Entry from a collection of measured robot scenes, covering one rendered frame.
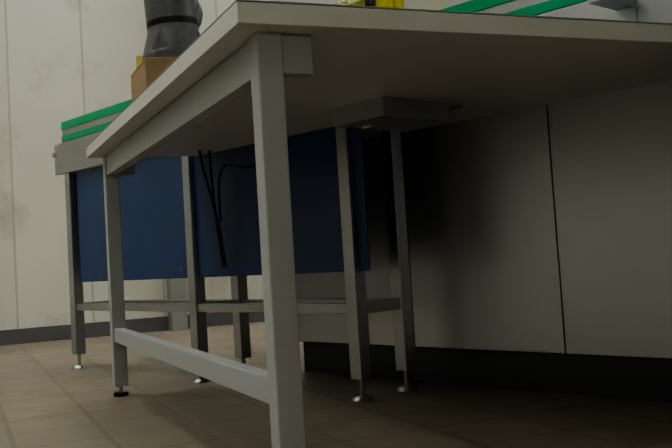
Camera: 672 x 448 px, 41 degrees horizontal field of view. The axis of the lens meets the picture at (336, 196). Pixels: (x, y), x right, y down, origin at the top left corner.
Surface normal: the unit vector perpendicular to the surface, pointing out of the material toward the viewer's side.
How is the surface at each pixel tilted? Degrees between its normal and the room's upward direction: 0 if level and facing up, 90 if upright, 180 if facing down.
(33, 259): 90
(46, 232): 90
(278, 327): 90
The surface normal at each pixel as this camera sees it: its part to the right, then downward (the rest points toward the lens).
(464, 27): 0.39, -0.08
